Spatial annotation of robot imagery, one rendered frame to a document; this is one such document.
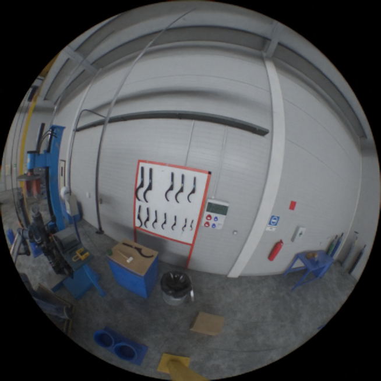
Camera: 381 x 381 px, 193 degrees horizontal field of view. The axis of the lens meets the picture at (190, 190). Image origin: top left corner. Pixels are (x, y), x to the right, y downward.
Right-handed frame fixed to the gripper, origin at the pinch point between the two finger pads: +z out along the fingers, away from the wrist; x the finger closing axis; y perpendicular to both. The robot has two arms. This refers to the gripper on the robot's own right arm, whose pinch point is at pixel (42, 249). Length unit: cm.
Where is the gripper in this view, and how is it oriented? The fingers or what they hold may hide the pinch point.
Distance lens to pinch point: 206.9
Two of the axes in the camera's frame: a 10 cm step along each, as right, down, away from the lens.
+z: -1.9, 9.6, 1.9
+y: 9.7, 2.1, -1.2
